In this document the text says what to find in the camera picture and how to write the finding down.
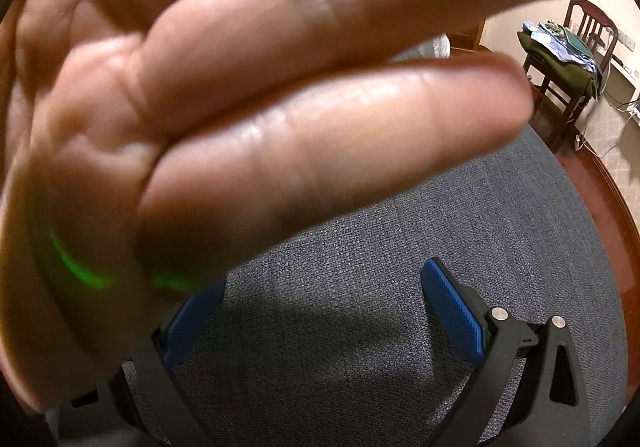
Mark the wooden chair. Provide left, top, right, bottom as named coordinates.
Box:
left=522, top=0, right=621, bottom=152

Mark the white cable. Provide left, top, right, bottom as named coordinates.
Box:
left=575, top=77, right=640, bottom=160

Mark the pile of clothes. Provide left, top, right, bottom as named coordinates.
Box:
left=517, top=19, right=601, bottom=100

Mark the person's left hand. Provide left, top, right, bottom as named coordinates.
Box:
left=0, top=0, right=594, bottom=414

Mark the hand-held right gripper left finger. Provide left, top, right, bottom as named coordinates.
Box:
left=47, top=279, right=226, bottom=447

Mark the dark grey tablecloth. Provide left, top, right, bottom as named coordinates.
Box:
left=115, top=42, right=628, bottom=447

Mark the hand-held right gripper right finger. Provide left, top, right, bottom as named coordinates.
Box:
left=422, top=257, right=587, bottom=447

